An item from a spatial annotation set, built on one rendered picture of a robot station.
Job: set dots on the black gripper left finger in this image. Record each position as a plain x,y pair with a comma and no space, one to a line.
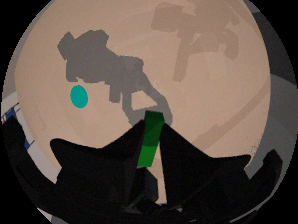
114,164

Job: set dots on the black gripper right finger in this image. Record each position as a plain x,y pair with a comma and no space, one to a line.
187,170

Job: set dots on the cyan circle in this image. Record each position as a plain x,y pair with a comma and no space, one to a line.
78,96

